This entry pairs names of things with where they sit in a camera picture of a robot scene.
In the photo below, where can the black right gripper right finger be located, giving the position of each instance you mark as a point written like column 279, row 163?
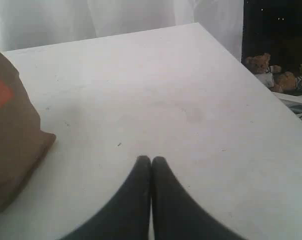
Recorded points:
column 176, row 216

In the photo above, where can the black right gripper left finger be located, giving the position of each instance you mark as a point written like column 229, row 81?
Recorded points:
column 126, row 216

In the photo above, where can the brown pouch with orange label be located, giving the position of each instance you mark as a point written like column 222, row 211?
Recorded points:
column 23, row 144

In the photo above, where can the brown teddy bear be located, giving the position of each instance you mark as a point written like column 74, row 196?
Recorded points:
column 261, row 65
column 287, row 82

